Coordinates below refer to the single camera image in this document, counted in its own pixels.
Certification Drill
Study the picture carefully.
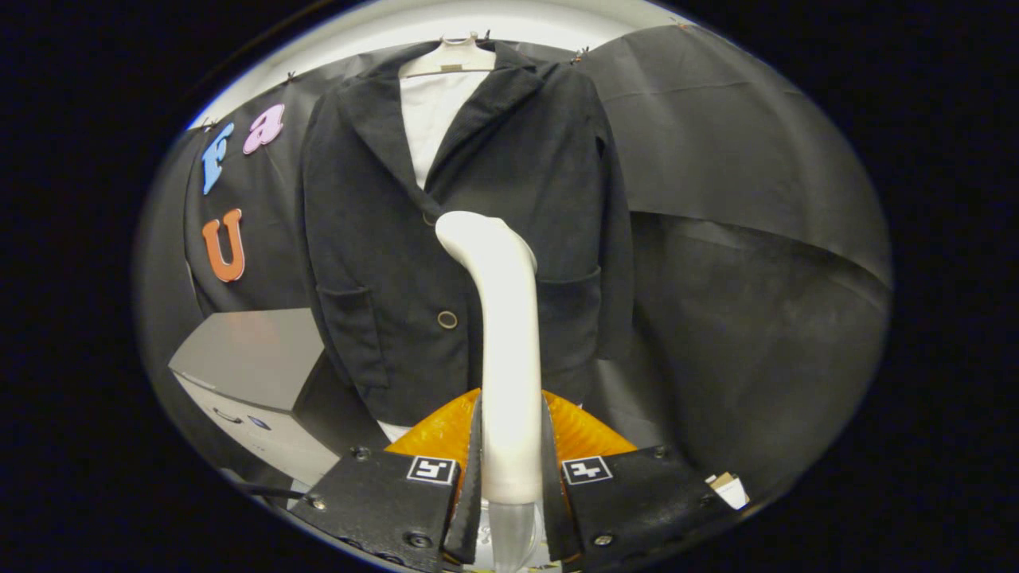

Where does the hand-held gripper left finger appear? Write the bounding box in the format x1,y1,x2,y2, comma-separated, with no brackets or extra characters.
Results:
287,388,484,573

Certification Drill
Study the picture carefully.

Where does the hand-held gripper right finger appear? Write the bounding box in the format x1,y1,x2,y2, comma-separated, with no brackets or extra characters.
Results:
541,390,733,573

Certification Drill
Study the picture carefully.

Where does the white garment steamer with hose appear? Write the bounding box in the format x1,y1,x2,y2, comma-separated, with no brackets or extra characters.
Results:
435,210,546,572

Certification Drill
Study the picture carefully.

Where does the black button jacket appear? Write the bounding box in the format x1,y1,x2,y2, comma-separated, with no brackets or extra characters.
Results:
299,40,635,427

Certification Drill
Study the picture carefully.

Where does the small cardboard box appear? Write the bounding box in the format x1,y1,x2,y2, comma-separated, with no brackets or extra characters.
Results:
705,471,751,510

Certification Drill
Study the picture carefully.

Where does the grey drawer cabinet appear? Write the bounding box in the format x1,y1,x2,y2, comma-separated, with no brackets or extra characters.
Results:
167,308,343,486

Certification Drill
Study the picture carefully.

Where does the black backdrop cloth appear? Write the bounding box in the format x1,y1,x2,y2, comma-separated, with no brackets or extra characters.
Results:
134,24,892,502

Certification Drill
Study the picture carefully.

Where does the white mannequin on stand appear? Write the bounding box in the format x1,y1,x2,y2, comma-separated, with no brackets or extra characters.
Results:
378,33,498,443

